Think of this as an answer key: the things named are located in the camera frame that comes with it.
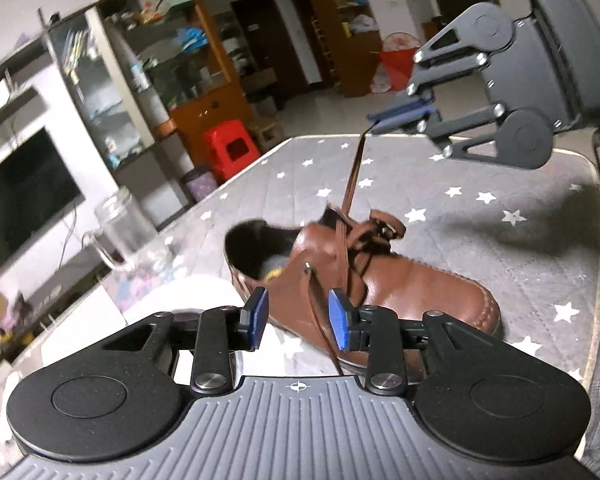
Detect brown leather shoe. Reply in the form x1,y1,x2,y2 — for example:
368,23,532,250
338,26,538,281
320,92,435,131
224,206,501,374

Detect grey star tablecloth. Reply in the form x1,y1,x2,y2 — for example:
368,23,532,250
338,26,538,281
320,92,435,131
9,136,600,479

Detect small wooden stool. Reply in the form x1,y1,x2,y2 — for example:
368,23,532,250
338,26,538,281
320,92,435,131
247,116,286,153

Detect clear glass mug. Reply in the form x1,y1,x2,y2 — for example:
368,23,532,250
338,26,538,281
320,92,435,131
82,186,173,273

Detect red plastic stool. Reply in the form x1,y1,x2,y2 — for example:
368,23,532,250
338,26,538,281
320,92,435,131
202,119,260,182

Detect purple waste bin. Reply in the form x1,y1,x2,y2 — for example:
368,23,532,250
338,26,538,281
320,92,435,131
182,164,218,203

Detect low black tv bench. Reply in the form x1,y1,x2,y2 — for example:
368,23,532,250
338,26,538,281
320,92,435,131
0,244,117,376

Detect wooden display cabinet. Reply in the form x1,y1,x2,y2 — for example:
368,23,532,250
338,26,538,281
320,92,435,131
36,0,397,172

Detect black wall television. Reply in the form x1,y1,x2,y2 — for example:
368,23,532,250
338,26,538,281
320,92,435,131
0,130,83,270

